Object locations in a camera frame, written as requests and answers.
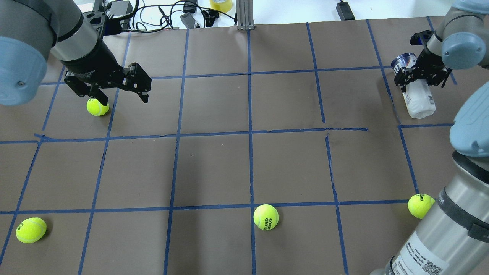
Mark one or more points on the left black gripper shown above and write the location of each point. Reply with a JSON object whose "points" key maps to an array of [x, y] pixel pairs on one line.
{"points": [[93, 59]]}

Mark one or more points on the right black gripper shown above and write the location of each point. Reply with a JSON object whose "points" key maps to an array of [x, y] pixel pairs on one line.
{"points": [[425, 58]]}

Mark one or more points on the white blue tennis ball can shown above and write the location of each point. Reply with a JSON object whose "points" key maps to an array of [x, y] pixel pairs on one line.
{"points": [[417, 95]]}

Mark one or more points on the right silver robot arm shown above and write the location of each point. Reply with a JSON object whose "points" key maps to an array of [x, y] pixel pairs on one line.
{"points": [[452, 239]]}

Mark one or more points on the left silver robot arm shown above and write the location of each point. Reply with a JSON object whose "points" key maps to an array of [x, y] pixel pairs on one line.
{"points": [[32, 30]]}

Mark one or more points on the tennis ball under left gripper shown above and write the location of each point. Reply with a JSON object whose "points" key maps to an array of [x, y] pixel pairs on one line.
{"points": [[95, 108]]}

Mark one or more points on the tennis ball under gripper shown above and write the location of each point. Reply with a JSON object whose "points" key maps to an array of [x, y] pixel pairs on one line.
{"points": [[420, 204], [95, 108]]}

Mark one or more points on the tennis ball under right gripper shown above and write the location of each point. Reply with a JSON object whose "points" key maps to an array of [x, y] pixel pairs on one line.
{"points": [[420, 204]]}

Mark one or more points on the front tennis ball with print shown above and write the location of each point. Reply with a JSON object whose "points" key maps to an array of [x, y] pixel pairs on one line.
{"points": [[31, 230]]}

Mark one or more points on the centre back tennis ball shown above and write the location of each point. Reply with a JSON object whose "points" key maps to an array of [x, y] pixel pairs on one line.
{"points": [[266, 217]]}

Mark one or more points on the black power adapter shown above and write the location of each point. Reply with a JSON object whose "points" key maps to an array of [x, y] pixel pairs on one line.
{"points": [[344, 11]]}

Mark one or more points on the yellow tape roll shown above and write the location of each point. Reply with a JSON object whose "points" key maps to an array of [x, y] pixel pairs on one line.
{"points": [[221, 5]]}

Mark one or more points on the aluminium frame post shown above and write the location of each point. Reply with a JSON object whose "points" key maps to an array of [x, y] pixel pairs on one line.
{"points": [[244, 15]]}

